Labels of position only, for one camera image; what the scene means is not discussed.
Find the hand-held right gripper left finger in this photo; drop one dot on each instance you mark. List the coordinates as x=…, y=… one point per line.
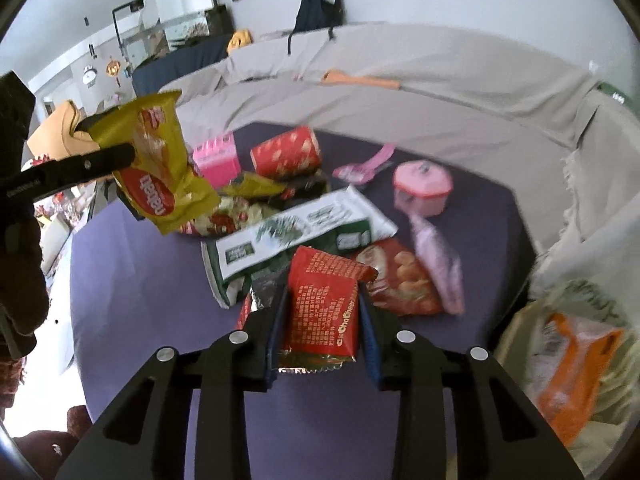
x=274, y=345

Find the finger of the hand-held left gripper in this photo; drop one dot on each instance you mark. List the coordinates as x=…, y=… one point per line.
x=97, y=121
x=85, y=165

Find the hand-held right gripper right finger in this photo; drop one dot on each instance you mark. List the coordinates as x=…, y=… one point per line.
x=370, y=345

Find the red snack packet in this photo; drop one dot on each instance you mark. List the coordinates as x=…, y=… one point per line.
x=320, y=310

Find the yellow snack packet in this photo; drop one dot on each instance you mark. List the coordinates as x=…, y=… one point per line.
x=155, y=160

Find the red paper cup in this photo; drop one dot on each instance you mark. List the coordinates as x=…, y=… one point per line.
x=285, y=152

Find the white plastic bag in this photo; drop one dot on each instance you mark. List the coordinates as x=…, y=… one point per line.
x=600, y=305

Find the tan cloth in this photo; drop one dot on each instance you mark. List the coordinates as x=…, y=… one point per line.
x=52, y=130

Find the orange hanging ornament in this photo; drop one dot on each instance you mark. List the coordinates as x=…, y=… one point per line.
x=113, y=67

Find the black packet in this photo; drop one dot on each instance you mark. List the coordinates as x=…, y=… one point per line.
x=267, y=287

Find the orange snack packet with pictures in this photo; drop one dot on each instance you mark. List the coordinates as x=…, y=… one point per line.
x=405, y=280

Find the dark blue cloth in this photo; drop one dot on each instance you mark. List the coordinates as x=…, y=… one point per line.
x=175, y=65

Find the pale purple packet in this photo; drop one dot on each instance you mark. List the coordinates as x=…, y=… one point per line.
x=440, y=260

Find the glass tank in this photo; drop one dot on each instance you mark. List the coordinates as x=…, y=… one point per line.
x=170, y=25

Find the pink box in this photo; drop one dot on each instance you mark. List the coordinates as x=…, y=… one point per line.
x=217, y=160

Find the white and green snack packet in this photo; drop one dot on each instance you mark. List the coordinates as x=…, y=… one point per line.
x=305, y=222

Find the purple table mat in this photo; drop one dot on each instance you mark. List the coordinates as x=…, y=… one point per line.
x=150, y=285

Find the red and green floral packet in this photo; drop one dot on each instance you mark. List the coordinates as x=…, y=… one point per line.
x=230, y=215

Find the yellow-green packet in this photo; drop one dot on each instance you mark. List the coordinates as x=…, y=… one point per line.
x=252, y=185

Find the yellow plush toy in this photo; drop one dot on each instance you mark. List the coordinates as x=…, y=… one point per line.
x=240, y=42

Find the pink lidded container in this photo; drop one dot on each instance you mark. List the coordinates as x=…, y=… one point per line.
x=422, y=185

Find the pink scoop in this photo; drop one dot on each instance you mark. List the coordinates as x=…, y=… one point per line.
x=362, y=166

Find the brown fuzzy clothing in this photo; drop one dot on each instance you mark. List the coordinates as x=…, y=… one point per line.
x=50, y=450

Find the black backpack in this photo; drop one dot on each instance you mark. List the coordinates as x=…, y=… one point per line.
x=320, y=7

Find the orange stick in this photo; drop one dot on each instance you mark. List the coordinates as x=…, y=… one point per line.
x=360, y=80

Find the grey covered sofa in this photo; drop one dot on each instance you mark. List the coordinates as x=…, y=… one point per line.
x=450, y=90

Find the green box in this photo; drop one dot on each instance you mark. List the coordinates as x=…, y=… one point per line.
x=612, y=94

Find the wall clock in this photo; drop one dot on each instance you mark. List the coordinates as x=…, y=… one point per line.
x=90, y=75

